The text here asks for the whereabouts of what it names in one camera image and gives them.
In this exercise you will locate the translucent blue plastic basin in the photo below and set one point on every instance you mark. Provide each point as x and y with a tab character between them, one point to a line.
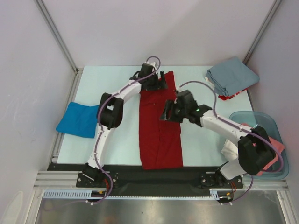
268	123

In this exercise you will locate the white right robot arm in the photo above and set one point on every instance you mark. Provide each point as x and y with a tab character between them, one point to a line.
232	132

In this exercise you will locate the front aluminium frame rail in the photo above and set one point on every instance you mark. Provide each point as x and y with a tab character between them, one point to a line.
56	180

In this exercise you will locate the pink t shirt in basin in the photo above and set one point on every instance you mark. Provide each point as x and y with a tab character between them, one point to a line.
275	149

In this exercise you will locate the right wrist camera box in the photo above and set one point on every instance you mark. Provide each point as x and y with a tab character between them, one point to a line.
178	90

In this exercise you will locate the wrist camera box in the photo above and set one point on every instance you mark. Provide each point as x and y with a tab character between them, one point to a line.
178	90
152	63

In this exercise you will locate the folded grey-blue t shirt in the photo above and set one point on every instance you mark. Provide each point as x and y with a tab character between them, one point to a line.
231	76

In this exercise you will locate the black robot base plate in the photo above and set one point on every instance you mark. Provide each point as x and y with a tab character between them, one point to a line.
185	181

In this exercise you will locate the folded white t shirt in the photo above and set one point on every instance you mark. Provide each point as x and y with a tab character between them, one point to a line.
208	81

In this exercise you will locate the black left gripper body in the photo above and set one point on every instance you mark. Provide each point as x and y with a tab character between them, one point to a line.
153	83

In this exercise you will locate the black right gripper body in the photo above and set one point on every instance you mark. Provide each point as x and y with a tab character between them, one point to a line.
171	112

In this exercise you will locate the right aluminium frame post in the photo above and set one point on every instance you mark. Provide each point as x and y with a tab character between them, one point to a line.
265	24

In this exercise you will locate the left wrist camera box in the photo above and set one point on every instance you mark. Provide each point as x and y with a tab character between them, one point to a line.
152	63

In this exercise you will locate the aluminium frame post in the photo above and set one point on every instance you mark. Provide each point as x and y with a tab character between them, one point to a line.
56	34
265	24

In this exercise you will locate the left aluminium frame post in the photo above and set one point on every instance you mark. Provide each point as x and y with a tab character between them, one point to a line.
56	34

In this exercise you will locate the folded red printed t shirt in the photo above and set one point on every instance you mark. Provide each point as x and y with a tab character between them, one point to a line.
224	98

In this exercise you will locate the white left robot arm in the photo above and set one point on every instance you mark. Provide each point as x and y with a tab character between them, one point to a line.
110	114

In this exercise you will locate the white slotted cable duct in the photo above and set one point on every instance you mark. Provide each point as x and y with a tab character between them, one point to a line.
102	193

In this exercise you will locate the folded bright blue t shirt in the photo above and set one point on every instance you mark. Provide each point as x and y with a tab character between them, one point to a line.
79	120

